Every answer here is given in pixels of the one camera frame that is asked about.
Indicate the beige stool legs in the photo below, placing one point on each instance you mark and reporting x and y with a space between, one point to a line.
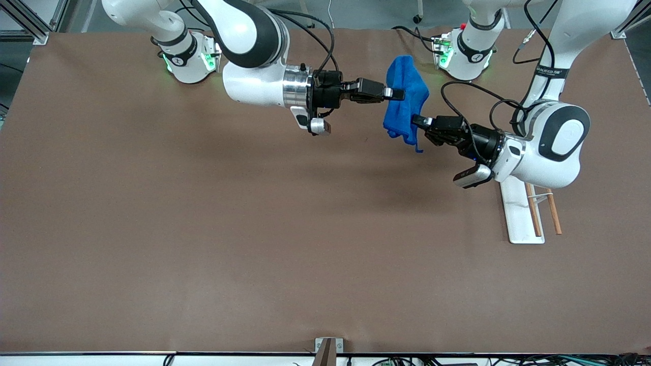
305 10

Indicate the aluminium frame profile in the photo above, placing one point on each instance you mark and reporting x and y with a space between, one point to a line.
630 23
28 23

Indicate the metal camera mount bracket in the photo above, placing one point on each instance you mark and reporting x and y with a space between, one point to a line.
328 351

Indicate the blue microfibre towel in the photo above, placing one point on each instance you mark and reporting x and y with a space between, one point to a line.
407 101

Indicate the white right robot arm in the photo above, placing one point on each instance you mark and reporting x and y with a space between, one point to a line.
249 51

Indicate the white towel rack wooden rods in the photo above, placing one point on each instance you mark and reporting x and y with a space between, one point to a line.
519 218

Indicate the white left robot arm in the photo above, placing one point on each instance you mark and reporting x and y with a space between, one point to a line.
554 137

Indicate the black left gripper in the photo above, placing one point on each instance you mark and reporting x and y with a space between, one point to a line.
482 138

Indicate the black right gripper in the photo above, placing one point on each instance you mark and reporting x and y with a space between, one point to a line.
327 93

